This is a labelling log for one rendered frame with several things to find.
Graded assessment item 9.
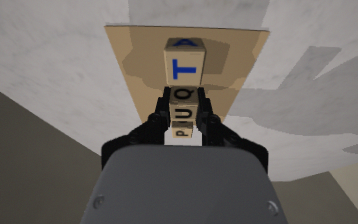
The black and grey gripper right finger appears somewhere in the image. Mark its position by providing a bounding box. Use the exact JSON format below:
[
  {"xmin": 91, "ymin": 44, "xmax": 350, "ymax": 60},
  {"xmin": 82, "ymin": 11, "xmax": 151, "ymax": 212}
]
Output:
[{"xmin": 196, "ymin": 87, "xmax": 269, "ymax": 175}]

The beige letter block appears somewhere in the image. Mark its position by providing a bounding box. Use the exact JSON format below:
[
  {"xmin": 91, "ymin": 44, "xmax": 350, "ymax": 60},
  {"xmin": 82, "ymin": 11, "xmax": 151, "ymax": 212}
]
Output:
[
  {"xmin": 169, "ymin": 86, "xmax": 199, "ymax": 122},
  {"xmin": 171, "ymin": 121, "xmax": 193, "ymax": 138},
  {"xmin": 164, "ymin": 38, "xmax": 206, "ymax": 86}
]

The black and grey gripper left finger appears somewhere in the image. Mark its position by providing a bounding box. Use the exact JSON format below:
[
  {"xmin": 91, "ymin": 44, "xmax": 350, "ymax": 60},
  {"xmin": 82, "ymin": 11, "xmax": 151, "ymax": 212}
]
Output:
[{"xmin": 101, "ymin": 87, "xmax": 171, "ymax": 170}]

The tan flat mat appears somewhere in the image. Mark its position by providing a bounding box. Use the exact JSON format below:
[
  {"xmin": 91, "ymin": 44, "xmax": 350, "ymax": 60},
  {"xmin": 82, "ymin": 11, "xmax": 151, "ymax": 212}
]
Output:
[{"xmin": 104, "ymin": 25, "xmax": 270, "ymax": 124}]

